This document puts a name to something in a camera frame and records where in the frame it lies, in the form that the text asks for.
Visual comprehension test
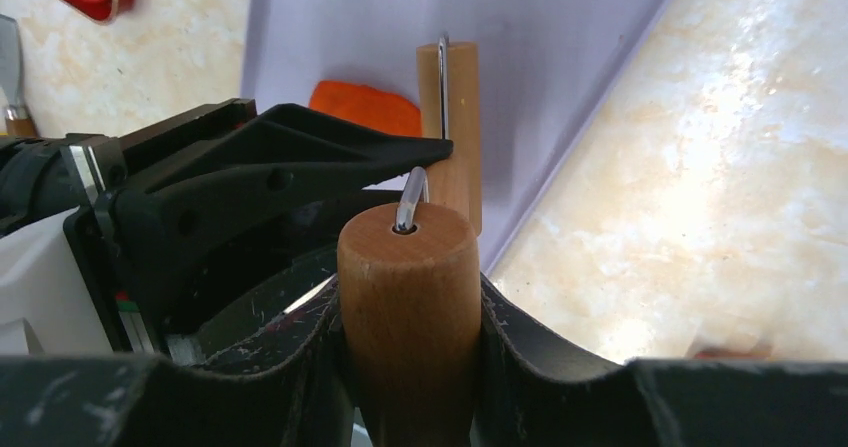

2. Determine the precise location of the orange-red dough lump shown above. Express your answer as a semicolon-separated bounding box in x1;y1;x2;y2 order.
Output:
308;80;422;137

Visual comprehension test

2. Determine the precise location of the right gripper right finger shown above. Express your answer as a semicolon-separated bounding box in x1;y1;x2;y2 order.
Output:
475;281;847;446

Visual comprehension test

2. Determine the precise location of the metal scraper wooden handle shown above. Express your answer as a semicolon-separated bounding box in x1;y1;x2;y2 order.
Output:
1;15;39;137

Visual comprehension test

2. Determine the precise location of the wooden double-ended dough roller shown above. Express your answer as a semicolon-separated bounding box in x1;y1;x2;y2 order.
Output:
337;36;482;446

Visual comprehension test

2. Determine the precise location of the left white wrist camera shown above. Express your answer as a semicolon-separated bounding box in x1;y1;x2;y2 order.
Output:
1;209;113;355

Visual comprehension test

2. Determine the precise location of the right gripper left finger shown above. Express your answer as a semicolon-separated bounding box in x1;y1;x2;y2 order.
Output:
1;281;352;446

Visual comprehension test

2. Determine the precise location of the lavender plastic cutting board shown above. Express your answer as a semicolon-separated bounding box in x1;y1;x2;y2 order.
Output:
241;0;669;272

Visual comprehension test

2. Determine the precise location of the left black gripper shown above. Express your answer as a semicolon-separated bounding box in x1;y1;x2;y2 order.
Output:
1;99;453;365

